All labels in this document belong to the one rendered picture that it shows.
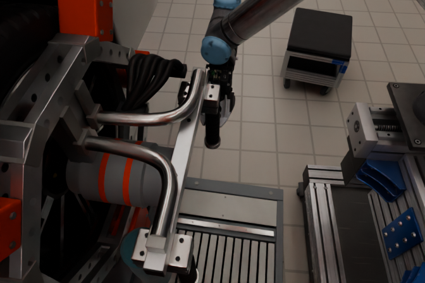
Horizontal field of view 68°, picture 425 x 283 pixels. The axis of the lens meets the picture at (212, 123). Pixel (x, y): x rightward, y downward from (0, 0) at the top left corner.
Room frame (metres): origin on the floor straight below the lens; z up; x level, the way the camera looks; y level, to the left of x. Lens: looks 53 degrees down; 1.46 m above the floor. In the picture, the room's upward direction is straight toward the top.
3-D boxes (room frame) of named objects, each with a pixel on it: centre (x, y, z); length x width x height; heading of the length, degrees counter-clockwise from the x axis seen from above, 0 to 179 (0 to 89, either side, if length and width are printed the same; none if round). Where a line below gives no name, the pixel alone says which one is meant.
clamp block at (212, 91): (0.48, 0.03, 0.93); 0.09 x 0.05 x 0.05; 82
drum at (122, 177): (0.33, 0.19, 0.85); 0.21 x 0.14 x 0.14; 82
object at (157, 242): (0.23, 0.15, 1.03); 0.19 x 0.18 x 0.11; 82
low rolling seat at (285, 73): (1.55, -0.64, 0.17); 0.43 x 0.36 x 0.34; 164
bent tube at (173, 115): (0.42, 0.12, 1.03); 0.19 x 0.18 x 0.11; 82
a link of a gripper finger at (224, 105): (0.51, -0.03, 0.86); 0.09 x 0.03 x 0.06; 1
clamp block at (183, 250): (0.15, 0.08, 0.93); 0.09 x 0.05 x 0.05; 82
